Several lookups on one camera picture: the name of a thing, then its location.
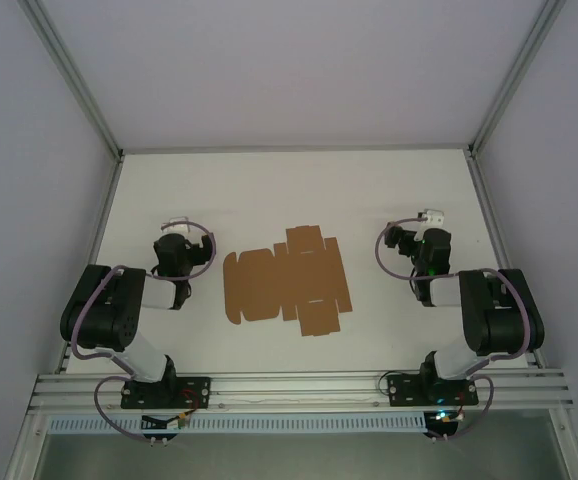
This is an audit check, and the white slotted cable duct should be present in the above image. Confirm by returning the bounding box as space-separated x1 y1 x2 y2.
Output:
48 412 428 435

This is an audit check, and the aluminium mounting rail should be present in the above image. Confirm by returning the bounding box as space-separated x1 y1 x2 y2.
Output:
27 368 576 415

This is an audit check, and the aluminium frame post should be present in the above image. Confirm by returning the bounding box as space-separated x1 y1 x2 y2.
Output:
18 0 124 160
467 0 568 159

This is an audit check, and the aluminium frame leg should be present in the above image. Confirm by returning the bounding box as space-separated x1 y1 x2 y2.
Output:
1 412 53 480
548 407 578 480

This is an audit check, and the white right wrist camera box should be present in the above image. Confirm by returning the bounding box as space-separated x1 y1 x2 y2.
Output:
416 207 446 240

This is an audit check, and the power connector wire bundle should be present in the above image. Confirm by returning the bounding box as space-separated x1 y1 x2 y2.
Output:
426 407 466 434
141 409 201 432

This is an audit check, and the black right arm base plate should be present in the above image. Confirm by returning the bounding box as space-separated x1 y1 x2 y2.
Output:
387 372 480 407

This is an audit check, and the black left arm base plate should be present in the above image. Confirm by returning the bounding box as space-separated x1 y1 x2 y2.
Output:
120 375 213 410

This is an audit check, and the aluminium table back rail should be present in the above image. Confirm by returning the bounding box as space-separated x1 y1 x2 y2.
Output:
121 144 472 152

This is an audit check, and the brown cardboard box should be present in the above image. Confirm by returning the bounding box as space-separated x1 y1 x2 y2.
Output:
222 225 354 339

